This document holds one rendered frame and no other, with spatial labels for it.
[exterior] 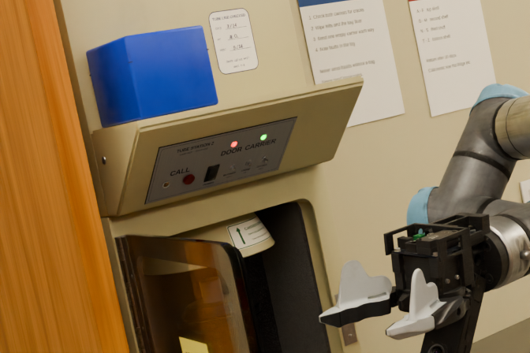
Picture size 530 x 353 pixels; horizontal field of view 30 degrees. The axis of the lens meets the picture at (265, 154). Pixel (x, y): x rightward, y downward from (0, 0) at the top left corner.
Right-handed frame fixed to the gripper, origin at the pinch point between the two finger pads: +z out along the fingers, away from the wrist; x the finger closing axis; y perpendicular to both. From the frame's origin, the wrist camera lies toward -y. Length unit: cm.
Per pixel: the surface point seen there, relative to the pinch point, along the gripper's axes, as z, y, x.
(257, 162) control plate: -12.2, 13.3, -25.4
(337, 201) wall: -67, -5, -65
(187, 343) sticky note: 9.3, -0.8, -14.9
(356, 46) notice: -79, 23, -67
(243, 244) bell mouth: -13.0, 2.5, -30.7
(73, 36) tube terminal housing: 5.1, 30.7, -34.6
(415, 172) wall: -88, -3, -63
